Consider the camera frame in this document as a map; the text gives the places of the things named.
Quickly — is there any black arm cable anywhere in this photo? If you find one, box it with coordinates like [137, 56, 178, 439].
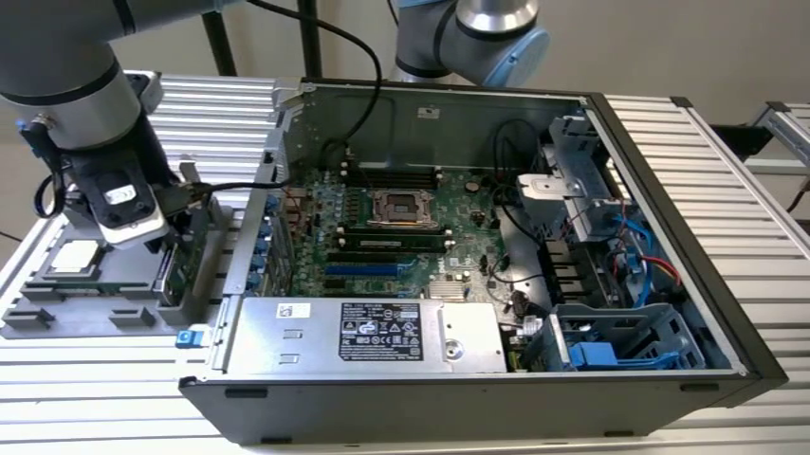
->
[183, 0, 385, 195]

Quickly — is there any silver power supply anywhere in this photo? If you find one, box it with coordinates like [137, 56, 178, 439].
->
[225, 297, 512, 375]

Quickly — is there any grey disk bay cage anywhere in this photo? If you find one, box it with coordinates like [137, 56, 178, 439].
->
[525, 302, 708, 373]

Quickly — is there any metal drive cage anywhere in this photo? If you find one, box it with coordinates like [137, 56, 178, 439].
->
[516, 116, 634, 243]

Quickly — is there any blue wire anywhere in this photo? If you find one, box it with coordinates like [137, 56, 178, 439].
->
[612, 212, 654, 305]

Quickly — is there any green graphics card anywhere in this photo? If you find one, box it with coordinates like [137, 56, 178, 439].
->
[155, 163, 221, 307]

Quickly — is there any open black PC case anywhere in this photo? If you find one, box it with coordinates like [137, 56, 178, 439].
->
[178, 75, 790, 446]

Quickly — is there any black wire loop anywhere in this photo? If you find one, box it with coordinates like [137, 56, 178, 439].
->
[493, 118, 548, 205]

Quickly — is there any silver CPU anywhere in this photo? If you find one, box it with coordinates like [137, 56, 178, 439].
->
[49, 239, 105, 274]

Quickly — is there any green motherboard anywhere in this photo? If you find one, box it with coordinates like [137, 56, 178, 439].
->
[278, 163, 540, 328]

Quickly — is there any black stand pole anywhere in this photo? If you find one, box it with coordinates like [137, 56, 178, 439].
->
[201, 7, 239, 77]
[297, 0, 326, 80]

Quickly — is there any CPU socket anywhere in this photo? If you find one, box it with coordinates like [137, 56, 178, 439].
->
[370, 189, 439, 225]

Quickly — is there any metal slat side table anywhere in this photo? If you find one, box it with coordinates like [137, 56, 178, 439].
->
[744, 100, 810, 219]

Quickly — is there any grey parts rack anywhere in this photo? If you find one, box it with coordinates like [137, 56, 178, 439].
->
[0, 189, 246, 340]

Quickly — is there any small silver heat sink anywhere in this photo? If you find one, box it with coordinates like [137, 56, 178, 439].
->
[429, 280, 472, 301]

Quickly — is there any red wire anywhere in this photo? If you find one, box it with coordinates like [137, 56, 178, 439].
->
[644, 254, 684, 286]

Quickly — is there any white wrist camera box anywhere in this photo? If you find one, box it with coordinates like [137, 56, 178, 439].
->
[87, 158, 174, 250]

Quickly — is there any blue plastic disk carrier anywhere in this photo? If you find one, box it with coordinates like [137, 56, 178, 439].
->
[566, 341, 689, 373]

